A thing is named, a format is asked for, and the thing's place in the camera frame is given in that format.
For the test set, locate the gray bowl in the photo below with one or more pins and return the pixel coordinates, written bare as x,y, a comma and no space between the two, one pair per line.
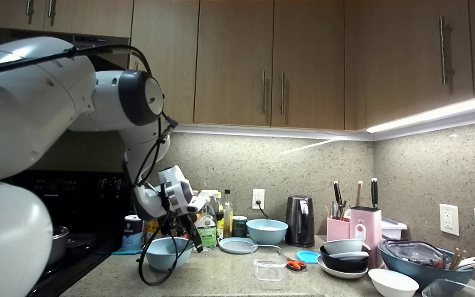
341,247

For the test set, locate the gray gripper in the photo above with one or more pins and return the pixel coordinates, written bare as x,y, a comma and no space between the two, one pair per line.
178,192

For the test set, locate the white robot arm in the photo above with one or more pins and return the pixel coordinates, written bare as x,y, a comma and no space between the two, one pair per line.
23,110

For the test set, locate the white wall outlet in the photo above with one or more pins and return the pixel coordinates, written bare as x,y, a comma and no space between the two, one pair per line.
448,219
257,199

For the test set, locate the light blue plate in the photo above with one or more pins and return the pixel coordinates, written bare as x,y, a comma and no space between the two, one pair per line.
237,247

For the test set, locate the black bowl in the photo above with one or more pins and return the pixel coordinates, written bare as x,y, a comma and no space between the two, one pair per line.
344,263

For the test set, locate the white lidded can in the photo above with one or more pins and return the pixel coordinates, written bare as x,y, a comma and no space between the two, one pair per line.
132,234

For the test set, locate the white box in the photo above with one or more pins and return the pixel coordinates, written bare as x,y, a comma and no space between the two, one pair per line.
394,230

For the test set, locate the black pan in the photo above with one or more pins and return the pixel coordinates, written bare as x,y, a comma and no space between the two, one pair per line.
57,245

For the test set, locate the green label bottle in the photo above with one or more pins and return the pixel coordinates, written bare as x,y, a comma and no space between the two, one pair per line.
206,235

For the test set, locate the under-cabinet light strip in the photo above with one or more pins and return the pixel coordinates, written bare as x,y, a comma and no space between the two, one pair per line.
440,118
259,133

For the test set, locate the small orange object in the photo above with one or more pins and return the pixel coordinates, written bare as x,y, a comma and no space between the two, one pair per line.
295,267

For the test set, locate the clear glass lid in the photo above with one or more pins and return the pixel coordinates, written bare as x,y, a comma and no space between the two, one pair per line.
412,252

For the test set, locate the kitchen range stove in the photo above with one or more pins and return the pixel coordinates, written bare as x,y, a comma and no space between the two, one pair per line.
94,199

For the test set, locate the pink knife block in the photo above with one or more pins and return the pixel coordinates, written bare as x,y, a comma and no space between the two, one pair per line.
366,229

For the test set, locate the clear glass container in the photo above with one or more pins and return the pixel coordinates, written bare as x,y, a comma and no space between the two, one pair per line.
456,290

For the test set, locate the dark glass bottle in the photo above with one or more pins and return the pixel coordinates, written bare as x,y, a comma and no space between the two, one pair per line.
219,217

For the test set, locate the clear plastic bowl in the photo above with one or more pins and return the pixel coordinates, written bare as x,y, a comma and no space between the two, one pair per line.
270,272

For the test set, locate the white bowl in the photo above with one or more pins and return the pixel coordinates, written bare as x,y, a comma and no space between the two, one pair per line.
392,283

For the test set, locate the pink utensil holder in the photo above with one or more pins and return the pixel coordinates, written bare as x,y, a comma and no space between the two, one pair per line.
336,230

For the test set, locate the dark lidded jar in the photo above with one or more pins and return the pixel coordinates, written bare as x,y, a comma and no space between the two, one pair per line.
239,227

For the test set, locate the white spoon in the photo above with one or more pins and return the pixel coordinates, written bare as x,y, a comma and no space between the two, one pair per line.
470,263

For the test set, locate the light blue bowl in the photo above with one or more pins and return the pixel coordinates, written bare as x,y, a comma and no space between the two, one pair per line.
265,234
160,258

